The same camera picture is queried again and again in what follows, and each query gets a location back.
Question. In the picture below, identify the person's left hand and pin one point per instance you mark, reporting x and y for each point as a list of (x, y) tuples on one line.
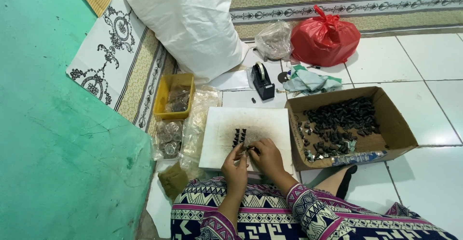
[(234, 173)]

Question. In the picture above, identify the person's right hand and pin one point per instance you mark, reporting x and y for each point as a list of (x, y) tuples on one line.
[(269, 160)]

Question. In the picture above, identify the small black metal clip part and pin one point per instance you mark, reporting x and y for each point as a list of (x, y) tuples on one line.
[(249, 148)]

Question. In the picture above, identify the white foam board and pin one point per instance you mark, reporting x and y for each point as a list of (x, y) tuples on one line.
[(224, 138)]

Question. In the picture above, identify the rows of black clip parts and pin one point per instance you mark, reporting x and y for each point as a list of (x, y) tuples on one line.
[(240, 137)]

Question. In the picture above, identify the person's purple patterned dress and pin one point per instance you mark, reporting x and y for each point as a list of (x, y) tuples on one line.
[(275, 214)]

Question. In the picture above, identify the stack of empty clear bags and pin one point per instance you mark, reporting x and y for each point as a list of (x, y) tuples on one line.
[(197, 124)]

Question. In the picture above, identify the olive green cloth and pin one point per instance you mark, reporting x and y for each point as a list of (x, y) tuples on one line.
[(173, 179)]

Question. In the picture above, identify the person's foot in black sock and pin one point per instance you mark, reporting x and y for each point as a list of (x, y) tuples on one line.
[(340, 182)]

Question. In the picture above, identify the clear bag of metal rings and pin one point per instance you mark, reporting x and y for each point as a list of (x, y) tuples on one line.
[(168, 138)]

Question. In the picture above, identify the black tape dispenser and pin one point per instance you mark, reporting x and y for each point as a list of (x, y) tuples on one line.
[(262, 81)]

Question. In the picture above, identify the white plastic sheet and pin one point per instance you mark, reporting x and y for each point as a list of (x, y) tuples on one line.
[(159, 207)]

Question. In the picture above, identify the black round disc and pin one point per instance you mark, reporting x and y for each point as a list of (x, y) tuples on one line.
[(282, 77)]

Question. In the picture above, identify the heap of black parts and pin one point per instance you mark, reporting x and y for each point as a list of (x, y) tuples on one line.
[(343, 119)]

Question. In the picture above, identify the blue label plastic packet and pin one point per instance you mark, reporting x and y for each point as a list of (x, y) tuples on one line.
[(358, 157)]

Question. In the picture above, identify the pale green white cloth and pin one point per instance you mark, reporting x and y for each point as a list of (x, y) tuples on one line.
[(311, 81)]

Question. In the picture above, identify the clear bag of dark parts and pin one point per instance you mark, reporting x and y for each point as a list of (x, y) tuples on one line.
[(178, 99)]

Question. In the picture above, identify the yellow plastic tray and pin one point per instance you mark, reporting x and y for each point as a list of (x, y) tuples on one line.
[(162, 99)]

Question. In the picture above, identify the clear bag of grey parts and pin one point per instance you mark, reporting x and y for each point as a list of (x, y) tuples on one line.
[(274, 40)]

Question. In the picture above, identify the brown cardboard box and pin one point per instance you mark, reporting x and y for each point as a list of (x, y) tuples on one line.
[(392, 128)]

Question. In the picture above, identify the red plastic bag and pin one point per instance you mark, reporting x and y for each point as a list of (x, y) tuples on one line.
[(325, 41)]

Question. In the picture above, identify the large white woven sack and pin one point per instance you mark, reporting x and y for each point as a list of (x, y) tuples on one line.
[(191, 23)]

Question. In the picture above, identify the black white ornament floor mat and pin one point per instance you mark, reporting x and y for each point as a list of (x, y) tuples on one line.
[(119, 66)]

